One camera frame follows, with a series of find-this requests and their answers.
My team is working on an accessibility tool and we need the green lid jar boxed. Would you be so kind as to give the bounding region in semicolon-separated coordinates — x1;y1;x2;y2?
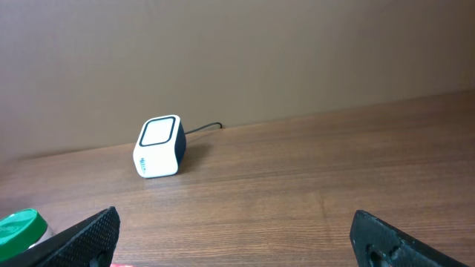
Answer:
0;208;55;262

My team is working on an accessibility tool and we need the white barcode scanner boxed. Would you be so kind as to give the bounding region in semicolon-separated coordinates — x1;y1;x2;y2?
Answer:
133;115;187;179

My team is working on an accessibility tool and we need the black scanner cable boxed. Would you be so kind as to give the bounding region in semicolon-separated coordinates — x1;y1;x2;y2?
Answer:
184;122;223;136

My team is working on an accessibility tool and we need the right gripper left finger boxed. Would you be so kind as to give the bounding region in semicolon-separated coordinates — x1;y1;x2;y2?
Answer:
1;206;120;267

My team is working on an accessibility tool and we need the red Kleenex tissue pack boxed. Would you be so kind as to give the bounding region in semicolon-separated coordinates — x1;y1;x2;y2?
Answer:
110;264;135;267

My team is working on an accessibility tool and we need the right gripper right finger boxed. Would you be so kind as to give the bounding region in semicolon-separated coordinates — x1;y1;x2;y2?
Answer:
350;210;467;267

